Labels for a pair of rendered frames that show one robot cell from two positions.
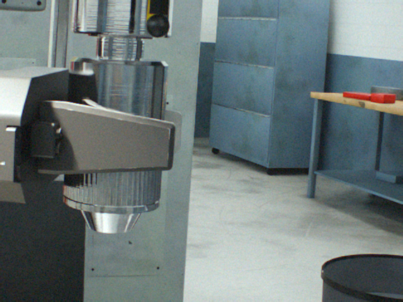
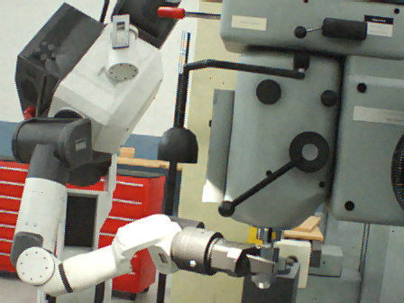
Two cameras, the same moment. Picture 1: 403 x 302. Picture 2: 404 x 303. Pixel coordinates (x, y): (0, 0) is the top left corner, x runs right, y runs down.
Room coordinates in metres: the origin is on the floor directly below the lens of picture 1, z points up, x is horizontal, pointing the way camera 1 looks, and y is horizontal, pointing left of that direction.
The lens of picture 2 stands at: (-0.95, -0.51, 1.49)
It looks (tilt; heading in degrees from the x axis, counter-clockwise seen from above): 3 degrees down; 29
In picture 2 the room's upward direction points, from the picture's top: 6 degrees clockwise
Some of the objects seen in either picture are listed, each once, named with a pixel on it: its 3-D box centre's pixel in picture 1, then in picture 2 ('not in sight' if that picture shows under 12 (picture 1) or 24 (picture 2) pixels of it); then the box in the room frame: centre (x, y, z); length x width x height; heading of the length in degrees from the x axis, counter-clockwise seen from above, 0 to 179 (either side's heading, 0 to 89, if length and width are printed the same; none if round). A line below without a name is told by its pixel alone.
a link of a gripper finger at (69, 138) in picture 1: (102, 142); (258, 265); (0.35, 0.05, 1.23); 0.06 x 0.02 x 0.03; 89
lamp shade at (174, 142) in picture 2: not in sight; (179, 143); (0.25, 0.18, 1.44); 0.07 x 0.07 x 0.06
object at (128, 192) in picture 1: (114, 141); (265, 265); (0.38, 0.04, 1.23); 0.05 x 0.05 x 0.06
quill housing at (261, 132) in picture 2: not in sight; (281, 139); (0.38, 0.04, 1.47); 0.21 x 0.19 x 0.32; 24
